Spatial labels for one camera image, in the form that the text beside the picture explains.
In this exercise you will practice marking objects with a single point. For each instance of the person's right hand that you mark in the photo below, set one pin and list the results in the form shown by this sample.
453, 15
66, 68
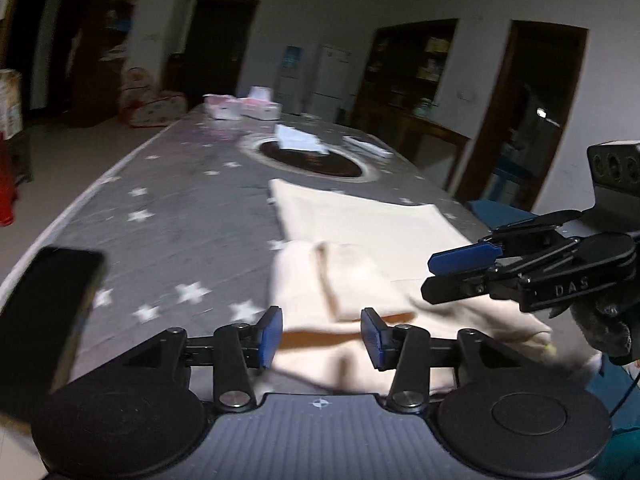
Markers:
605, 325

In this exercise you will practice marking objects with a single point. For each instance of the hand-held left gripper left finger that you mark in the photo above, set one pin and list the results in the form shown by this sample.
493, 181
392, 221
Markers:
269, 336

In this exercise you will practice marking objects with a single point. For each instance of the black smartphone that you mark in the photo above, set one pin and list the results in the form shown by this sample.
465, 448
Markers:
45, 320

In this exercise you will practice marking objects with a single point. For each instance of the white refrigerator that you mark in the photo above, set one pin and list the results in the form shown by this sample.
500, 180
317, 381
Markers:
327, 81

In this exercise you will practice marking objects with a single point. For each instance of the grey star-printed tablecloth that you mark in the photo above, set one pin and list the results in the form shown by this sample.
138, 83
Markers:
190, 210

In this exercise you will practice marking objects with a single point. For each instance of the dark wooden cabinet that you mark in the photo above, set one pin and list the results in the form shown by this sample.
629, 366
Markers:
407, 72

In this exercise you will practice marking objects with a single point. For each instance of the pink tissue pack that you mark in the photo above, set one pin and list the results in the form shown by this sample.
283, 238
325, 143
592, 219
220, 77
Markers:
260, 105
222, 106

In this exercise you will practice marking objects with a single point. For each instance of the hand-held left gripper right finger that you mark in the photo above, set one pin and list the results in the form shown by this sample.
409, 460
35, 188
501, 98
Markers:
372, 336

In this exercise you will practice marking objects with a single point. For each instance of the cardboard box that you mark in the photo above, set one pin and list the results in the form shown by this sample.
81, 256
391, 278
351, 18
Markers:
10, 105

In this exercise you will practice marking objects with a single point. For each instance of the blue chair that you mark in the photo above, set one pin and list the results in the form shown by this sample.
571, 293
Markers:
500, 215

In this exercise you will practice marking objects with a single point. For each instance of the round dark table hotplate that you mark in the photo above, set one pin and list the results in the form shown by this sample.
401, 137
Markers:
310, 159

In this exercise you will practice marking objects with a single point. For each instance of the printed child sofa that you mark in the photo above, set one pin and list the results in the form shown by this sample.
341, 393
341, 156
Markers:
150, 100

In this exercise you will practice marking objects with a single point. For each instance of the white paper sheet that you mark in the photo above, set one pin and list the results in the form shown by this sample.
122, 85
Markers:
299, 139

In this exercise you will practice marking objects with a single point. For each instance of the wooden side table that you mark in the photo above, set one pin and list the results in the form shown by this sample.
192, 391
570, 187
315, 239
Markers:
415, 127

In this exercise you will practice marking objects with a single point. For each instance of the red plastic stool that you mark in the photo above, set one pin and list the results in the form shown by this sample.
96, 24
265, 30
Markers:
7, 180

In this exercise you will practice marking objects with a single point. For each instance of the cream garment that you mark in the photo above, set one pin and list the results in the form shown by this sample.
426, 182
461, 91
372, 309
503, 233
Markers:
360, 240

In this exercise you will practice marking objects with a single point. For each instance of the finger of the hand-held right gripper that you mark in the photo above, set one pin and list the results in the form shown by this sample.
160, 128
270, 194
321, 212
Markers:
452, 287
465, 256

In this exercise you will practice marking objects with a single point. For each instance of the dark wooden shelf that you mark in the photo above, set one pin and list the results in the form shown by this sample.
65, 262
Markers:
107, 40

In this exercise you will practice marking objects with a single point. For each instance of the blue water dispenser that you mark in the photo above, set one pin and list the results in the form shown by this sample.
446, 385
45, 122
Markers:
289, 76

